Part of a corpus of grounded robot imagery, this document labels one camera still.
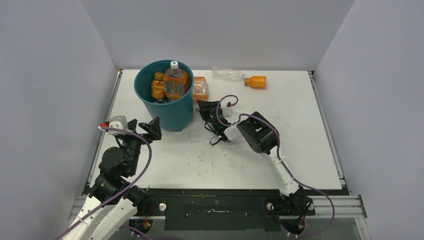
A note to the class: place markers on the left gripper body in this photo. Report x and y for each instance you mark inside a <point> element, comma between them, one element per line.
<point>135,139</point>

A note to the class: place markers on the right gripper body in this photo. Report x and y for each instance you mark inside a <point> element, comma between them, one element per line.
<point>207,118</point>

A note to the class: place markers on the large orange tea bottle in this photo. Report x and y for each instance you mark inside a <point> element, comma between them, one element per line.
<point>175,82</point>

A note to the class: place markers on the orange juice bottle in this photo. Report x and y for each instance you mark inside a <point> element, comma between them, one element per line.
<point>256,82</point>
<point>157,86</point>

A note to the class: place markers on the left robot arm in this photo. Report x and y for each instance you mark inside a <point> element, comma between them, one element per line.
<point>114,196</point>

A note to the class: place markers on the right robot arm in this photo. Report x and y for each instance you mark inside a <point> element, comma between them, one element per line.
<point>259,134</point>

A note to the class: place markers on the teal plastic bin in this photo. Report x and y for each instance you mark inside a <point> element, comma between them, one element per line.
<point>175,115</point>

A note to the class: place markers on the clear crushed bottle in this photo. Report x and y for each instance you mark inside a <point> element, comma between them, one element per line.
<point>227,74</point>

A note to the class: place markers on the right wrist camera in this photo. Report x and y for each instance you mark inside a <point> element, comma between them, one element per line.
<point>226,109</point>

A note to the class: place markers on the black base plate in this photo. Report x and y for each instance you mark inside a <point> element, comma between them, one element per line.
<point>226,209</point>

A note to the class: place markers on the aluminium frame rail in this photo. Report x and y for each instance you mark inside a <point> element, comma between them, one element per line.
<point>346,204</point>

